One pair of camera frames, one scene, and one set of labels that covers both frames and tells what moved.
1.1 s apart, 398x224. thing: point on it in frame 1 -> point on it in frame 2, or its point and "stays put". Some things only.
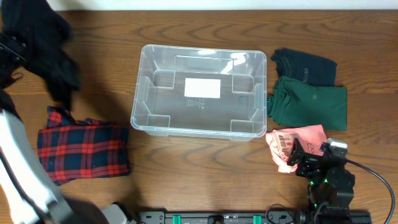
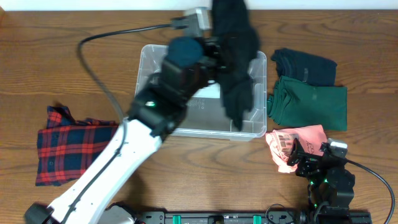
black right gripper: (310, 160) stays put
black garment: (35, 30) -> (231, 20)
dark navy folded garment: (300, 66) stays put
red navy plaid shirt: (69, 149) stays put
